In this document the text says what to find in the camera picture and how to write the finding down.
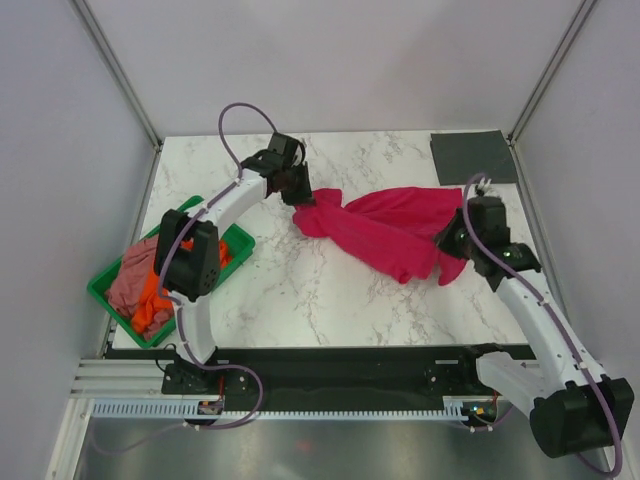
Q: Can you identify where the green plastic tray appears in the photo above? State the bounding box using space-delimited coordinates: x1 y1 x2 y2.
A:
87 224 255 349

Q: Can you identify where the dark grey folded cloth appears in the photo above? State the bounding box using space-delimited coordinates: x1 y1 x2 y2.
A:
430 130 517 186

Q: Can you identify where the aluminium rail profile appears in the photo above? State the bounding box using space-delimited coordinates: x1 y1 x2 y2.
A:
70 359 164 399

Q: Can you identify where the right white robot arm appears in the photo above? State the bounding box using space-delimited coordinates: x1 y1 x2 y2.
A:
435 196 635 458

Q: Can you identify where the orange t-shirt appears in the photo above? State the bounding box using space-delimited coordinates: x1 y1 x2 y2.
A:
130 238 234 344

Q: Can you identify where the left aluminium frame post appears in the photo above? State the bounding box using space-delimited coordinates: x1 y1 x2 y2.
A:
69 0 163 152

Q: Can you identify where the aluminium frame post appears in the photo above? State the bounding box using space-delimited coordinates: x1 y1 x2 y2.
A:
506 0 600 147
69 0 163 152

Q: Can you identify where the dusty pink t-shirt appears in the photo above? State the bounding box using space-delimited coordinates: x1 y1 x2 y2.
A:
106 236 157 319

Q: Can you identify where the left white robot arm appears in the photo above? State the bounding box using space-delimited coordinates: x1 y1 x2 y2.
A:
154 132 314 393

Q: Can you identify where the right aluminium frame post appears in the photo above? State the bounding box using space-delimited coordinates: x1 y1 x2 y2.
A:
506 0 600 147

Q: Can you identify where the magenta t-shirt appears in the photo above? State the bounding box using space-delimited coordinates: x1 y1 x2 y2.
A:
292 187 466 286

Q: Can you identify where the white slotted cable duct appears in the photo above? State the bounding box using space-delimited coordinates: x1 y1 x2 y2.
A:
91 398 468 422

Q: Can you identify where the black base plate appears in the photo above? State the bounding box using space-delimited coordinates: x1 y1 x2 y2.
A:
102 343 541 414

